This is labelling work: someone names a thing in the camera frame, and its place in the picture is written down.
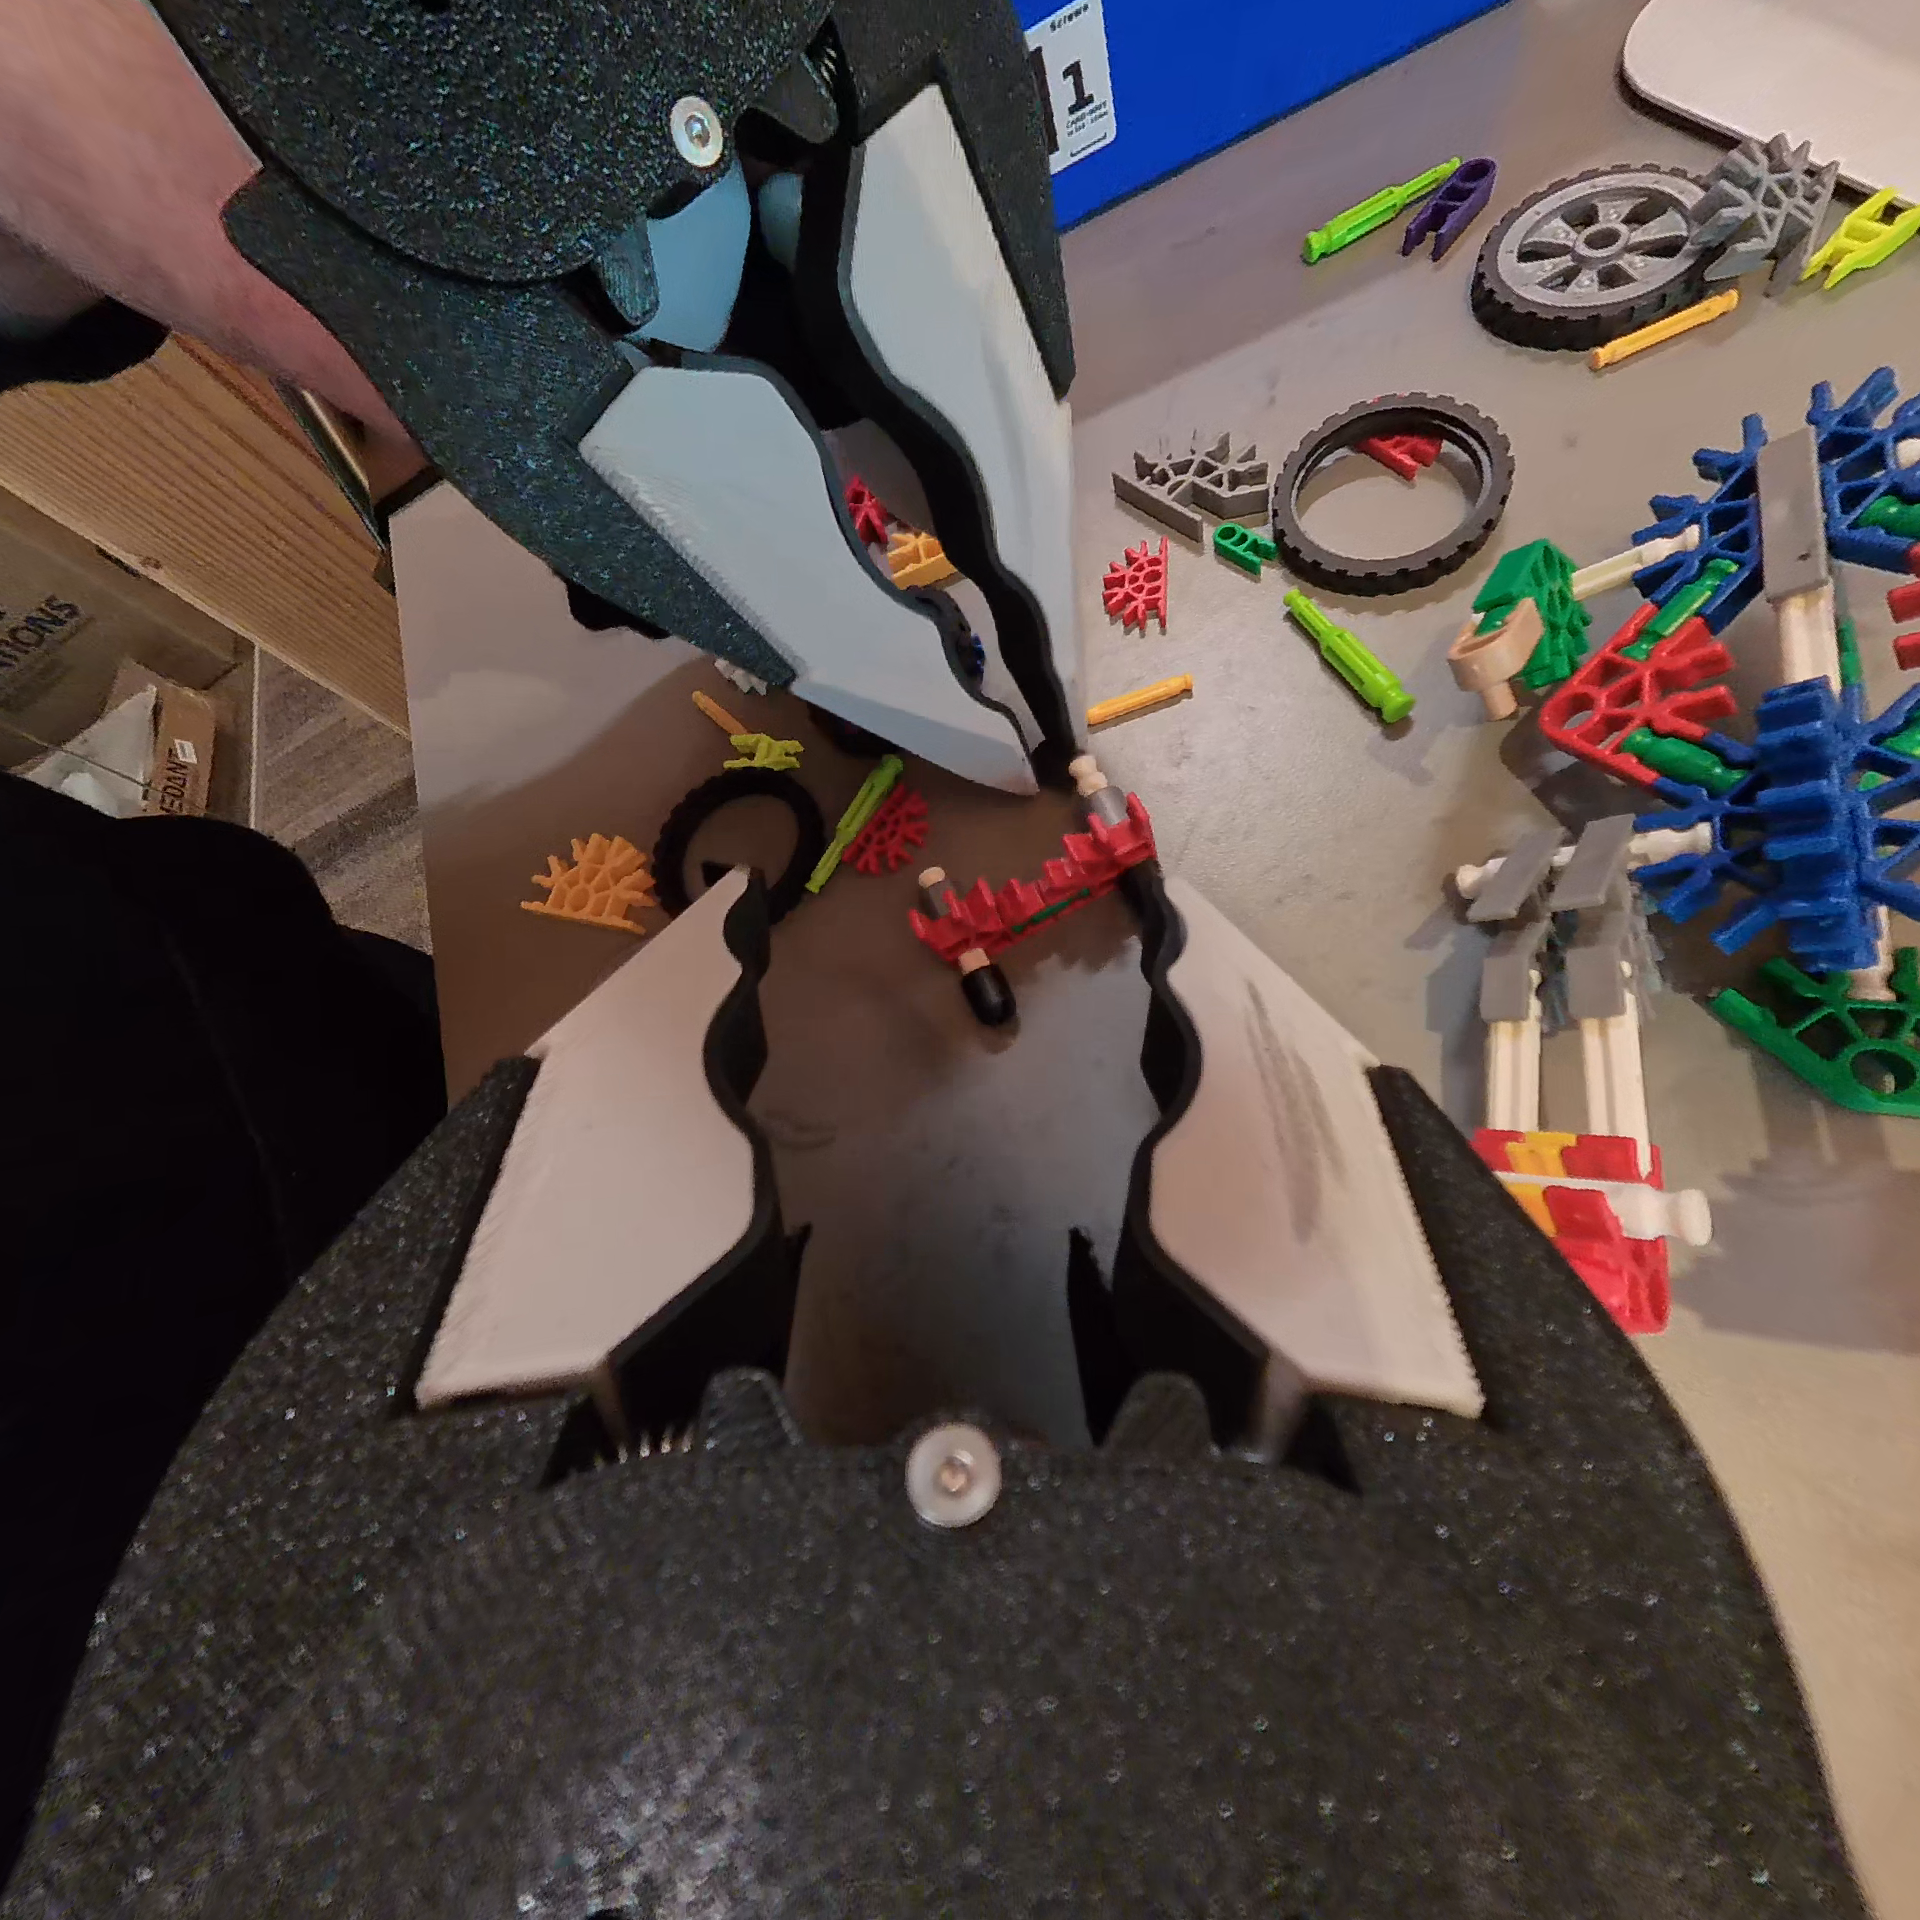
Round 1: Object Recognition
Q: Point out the red toothed strip connector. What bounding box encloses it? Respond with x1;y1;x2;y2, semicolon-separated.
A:
905;794;1158;962

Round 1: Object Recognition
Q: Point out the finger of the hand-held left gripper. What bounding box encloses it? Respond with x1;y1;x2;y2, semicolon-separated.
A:
800;75;1085;753
576;363;1046;801

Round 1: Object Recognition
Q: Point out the person's left hand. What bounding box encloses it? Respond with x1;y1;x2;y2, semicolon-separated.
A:
0;0;432;484

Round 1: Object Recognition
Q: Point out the black rubber tyre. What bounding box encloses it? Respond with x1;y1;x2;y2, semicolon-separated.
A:
652;766;827;922
806;586;993;761
1271;390;1516;599

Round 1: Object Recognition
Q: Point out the purple clip connector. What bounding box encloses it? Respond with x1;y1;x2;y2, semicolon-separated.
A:
1401;155;1499;263

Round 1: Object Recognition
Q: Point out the large cardboard box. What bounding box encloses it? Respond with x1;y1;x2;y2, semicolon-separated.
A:
0;495;251;753

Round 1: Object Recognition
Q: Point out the ribbed wooden cabinet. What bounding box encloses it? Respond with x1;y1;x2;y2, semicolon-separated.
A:
0;335;408;739

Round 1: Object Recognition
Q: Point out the small red snowflake connector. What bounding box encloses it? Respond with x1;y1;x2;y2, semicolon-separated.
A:
841;787;933;878

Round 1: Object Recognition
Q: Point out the lime green plastic rod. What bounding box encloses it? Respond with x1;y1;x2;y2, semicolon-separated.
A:
1300;155;1463;266
1279;586;1416;730
804;753;907;899

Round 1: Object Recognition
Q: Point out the person's dark clothing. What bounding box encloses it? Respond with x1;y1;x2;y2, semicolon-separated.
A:
0;772;452;1818

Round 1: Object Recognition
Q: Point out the grey half-circle connector stack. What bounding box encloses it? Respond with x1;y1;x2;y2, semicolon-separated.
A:
1110;431;1275;543

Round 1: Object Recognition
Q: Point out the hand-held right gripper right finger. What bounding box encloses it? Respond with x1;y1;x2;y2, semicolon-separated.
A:
1110;871;1487;1466

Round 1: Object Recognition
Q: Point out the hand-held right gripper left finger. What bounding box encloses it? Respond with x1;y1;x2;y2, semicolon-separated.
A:
416;865;800;1451

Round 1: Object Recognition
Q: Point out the blue plastic bin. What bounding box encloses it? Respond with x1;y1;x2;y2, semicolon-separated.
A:
1013;0;1510;235

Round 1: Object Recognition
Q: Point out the grey snowflake connector stack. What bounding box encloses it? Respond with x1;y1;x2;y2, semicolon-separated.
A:
1700;133;1839;289

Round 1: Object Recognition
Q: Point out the black tyre grey hub wheel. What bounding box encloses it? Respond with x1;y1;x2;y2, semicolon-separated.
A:
1468;163;1743;356

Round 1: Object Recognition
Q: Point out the small open cardboard box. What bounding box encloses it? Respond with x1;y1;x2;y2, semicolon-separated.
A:
67;661;222;821

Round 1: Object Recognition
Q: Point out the multicoloured construction toy model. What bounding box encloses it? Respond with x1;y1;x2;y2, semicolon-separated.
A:
1446;367;1920;1338

